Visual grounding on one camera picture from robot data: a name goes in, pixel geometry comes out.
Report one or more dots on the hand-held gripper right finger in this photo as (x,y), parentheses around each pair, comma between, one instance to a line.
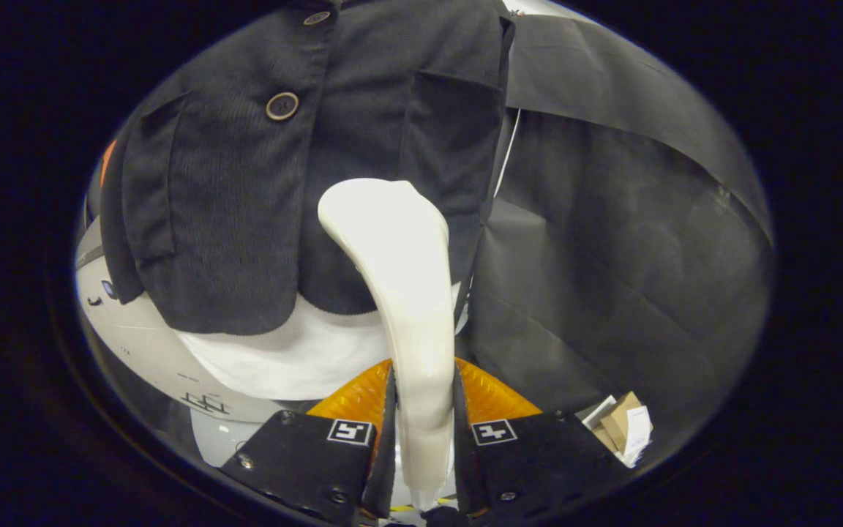
(464,454)

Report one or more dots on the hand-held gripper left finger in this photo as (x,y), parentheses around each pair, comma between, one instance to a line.
(385,454)

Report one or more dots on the grey cabinet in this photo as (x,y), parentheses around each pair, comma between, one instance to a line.
(136,344)

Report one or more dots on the black backdrop cloth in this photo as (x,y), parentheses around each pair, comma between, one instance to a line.
(612,256)

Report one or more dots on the white garment steamer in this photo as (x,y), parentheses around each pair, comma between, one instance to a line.
(407,293)

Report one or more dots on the white mannequin torso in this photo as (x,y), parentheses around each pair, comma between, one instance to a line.
(304,359)

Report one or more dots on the black jacket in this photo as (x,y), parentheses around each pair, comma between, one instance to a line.
(231,219)

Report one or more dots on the cardboard box piece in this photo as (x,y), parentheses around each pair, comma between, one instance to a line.
(621,422)

